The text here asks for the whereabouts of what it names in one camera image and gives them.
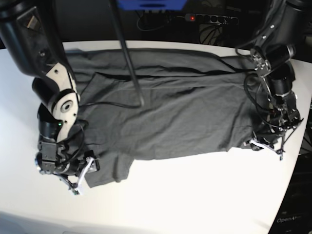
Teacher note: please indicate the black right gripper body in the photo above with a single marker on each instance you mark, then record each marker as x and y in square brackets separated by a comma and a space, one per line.
[72, 168]

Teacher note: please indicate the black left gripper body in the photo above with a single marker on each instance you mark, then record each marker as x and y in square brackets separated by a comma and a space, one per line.
[268, 135]

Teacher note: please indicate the dark grey T-shirt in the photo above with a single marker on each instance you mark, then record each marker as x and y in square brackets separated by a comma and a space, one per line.
[194, 104]

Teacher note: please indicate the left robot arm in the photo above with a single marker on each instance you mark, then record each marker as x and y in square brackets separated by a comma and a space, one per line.
[268, 85]

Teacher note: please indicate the black OpenArm base box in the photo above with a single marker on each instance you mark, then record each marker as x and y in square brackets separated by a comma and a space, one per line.
[295, 213]

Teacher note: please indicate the black power strip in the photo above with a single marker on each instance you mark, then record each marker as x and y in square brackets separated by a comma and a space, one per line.
[211, 19]

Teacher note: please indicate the blue plastic box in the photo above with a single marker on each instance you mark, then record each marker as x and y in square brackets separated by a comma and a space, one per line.
[151, 4]

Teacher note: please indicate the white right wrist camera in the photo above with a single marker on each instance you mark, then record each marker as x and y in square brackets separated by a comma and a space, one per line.
[74, 187]

